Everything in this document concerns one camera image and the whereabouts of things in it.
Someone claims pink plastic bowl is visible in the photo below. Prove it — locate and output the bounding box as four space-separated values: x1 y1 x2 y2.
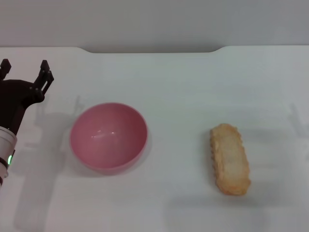
69 102 148 173

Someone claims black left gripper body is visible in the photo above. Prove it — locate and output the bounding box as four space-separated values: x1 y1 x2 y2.
0 78 45 136

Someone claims oblong golden bread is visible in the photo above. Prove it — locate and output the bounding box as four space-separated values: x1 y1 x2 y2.
209 123 251 196

